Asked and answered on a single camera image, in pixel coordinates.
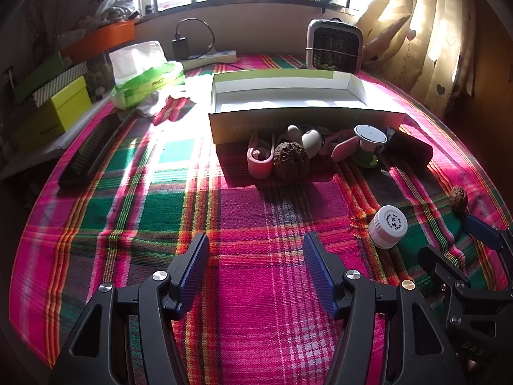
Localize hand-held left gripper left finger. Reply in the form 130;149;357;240
48;233;211;385

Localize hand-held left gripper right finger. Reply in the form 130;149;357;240
302;231;467;385

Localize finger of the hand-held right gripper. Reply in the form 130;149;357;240
463;214;513;258
418;244;474;302

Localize brown walnut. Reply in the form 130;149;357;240
450;185;469;214
273;141;310;177

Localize white round jar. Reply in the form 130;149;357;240
369;205;408;248

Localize pink clip holder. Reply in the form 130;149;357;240
247;133;277;179

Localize small pink white gadget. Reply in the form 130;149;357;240
331;135;363;162

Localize white round face toy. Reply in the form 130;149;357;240
286;124;323;157

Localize green white cardboard box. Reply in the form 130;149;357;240
208;69;406;147

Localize plaid cloth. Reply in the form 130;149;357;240
8;52;513;385

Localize brown wooden cabinet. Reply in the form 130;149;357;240
441;0;513;157

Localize crumpled white tissue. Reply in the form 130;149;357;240
136;86;197;119

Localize green white tissue pack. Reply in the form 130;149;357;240
109;41;186;110

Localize heart print curtain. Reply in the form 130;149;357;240
385;0;482;119

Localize lime green box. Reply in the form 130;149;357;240
12;76;92;149

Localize white power strip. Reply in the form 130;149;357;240
182;50;238;70

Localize black charger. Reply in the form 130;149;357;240
172;38;190;60

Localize grey portable heater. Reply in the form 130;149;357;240
305;18;363;75

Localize striped box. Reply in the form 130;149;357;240
32;63;89;107

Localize orange storage box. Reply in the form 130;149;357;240
60;20;137;63

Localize dark green box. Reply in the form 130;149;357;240
12;52;67;103

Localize plastic bags pile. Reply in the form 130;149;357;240
80;0;141;29

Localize black charger cable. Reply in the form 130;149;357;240
175;18;215;59

